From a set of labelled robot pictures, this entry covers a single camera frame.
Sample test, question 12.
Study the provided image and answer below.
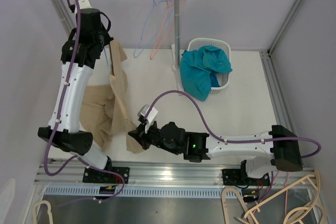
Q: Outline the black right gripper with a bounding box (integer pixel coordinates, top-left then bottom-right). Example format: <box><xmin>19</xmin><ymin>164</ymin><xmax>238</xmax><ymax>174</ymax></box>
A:
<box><xmin>129</xmin><ymin>120</ymin><xmax>181</xmax><ymax>156</ymax></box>

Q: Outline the beige tank top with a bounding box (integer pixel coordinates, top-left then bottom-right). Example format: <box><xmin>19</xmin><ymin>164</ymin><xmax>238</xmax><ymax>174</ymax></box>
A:
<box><xmin>80</xmin><ymin>39</ymin><xmax>143</xmax><ymax>154</ymax></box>

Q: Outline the teal t shirt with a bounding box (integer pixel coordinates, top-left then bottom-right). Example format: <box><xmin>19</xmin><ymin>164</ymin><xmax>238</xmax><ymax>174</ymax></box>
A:
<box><xmin>180</xmin><ymin>46</ymin><xmax>233</xmax><ymax>101</ymax></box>

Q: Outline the pink wire hanger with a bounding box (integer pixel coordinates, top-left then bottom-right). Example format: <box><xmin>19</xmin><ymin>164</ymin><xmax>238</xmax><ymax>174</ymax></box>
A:
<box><xmin>150</xmin><ymin>0</ymin><xmax>187</xmax><ymax>60</ymax></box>

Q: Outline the dark blue t shirt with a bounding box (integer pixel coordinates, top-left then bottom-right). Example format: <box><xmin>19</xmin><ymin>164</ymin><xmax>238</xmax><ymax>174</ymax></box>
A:
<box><xmin>209</xmin><ymin>73</ymin><xmax>220</xmax><ymax>88</ymax></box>

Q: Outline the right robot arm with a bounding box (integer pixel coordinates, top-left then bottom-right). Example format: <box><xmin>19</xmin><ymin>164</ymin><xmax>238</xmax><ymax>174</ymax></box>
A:
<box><xmin>128</xmin><ymin>122</ymin><xmax>303</xmax><ymax>185</ymax></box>

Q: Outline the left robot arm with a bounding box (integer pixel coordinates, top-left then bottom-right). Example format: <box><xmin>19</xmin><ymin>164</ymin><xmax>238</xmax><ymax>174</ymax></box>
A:
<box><xmin>38</xmin><ymin>8</ymin><xmax>113</xmax><ymax>183</ymax></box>

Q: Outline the beige hanger bottom left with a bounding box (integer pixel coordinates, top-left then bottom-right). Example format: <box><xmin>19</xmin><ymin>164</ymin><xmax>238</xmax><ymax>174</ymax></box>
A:
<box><xmin>31</xmin><ymin>200</ymin><xmax>55</xmax><ymax>224</ymax></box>

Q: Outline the white perforated plastic basket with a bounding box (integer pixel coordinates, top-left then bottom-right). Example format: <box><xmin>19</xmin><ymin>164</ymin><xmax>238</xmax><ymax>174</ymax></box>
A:
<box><xmin>187</xmin><ymin>38</ymin><xmax>231</xmax><ymax>94</ymax></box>

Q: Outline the beige wooden hangers pile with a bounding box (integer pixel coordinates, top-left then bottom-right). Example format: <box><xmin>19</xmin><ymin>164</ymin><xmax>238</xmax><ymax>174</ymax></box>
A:
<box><xmin>220</xmin><ymin>169</ymin><xmax>329</xmax><ymax>224</ymax></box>

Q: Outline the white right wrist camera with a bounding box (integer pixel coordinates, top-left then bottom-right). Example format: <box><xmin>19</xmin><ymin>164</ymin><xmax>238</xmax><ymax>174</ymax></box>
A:
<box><xmin>138</xmin><ymin>104</ymin><xmax>158</xmax><ymax>125</ymax></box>

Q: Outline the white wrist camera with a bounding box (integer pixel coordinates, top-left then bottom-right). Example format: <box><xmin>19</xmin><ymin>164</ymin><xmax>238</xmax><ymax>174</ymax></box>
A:
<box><xmin>70</xmin><ymin>0</ymin><xmax>92</xmax><ymax>14</ymax></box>
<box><xmin>138</xmin><ymin>104</ymin><xmax>158</xmax><ymax>125</ymax></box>

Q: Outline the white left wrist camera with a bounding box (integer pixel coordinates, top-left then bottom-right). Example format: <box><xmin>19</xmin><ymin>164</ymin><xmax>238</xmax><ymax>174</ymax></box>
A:
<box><xmin>70</xmin><ymin>0</ymin><xmax>92</xmax><ymax>14</ymax></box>

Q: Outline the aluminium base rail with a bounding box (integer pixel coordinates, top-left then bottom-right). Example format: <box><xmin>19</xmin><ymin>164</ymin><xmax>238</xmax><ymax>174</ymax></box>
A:
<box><xmin>34</xmin><ymin>158</ymin><xmax>316</xmax><ymax>198</ymax></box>

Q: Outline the aluminium corner frame post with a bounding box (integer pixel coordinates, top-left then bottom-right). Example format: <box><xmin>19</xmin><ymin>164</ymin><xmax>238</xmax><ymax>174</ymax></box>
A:
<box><xmin>267</xmin><ymin>0</ymin><xmax>322</xmax><ymax>54</ymax></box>

